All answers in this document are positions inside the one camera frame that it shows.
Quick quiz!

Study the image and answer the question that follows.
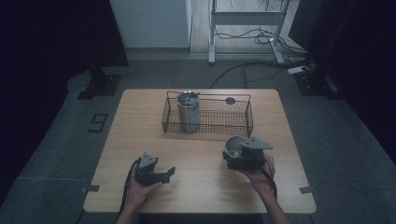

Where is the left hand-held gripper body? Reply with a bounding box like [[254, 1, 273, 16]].
[[134, 151, 163, 188]]

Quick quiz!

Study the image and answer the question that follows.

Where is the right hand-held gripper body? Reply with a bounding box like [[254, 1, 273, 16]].
[[226, 135, 275, 172]]

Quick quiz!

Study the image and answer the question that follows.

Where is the steel cup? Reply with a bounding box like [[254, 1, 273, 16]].
[[224, 135, 248, 160]]

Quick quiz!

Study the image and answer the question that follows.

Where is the wire mesh basket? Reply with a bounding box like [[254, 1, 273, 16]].
[[161, 91, 254, 138]]

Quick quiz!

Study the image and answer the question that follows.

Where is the person's left hand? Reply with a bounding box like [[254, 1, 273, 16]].
[[125, 167, 164, 208]]

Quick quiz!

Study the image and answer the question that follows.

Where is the person's right hand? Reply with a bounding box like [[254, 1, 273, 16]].
[[240, 154, 276, 196]]

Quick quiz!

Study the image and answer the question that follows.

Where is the steel tumbler with lid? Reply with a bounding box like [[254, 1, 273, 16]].
[[176, 91, 201, 134]]

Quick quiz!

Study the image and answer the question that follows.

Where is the black stand base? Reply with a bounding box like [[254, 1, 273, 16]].
[[77, 66, 123, 101], [293, 68, 340, 98]]

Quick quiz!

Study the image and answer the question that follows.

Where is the white power strip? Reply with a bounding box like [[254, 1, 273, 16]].
[[287, 65, 310, 76]]

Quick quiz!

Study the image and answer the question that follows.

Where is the white cabinet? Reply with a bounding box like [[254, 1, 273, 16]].
[[108, 0, 193, 49]]

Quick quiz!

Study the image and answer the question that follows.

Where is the dark curtain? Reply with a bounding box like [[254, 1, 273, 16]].
[[0, 0, 130, 175], [288, 0, 396, 157]]

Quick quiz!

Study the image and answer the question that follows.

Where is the left hand-held gripper cable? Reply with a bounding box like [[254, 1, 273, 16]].
[[117, 158, 141, 218]]

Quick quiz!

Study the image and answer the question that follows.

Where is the hand-held gripper cable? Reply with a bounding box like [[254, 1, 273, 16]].
[[117, 158, 141, 218], [262, 157, 278, 200]]

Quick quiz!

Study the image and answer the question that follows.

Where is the right hand-held gripper cable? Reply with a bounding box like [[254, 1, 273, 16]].
[[262, 157, 278, 200]]

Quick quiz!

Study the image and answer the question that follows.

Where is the bundle of black floor cables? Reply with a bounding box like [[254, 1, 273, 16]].
[[209, 26, 316, 90]]

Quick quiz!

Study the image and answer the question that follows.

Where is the white metal desk frame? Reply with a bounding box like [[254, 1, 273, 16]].
[[207, 0, 293, 65]]

